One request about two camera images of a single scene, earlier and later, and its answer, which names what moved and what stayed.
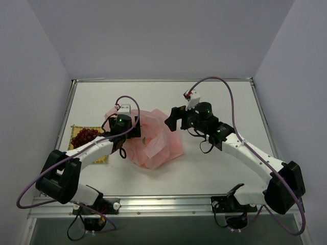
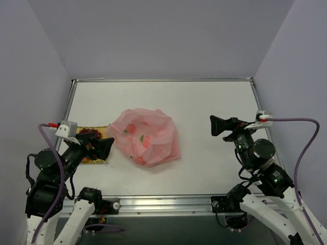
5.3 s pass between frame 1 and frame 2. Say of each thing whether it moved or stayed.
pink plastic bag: moved
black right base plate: stayed
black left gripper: moved
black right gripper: moved
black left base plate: stayed
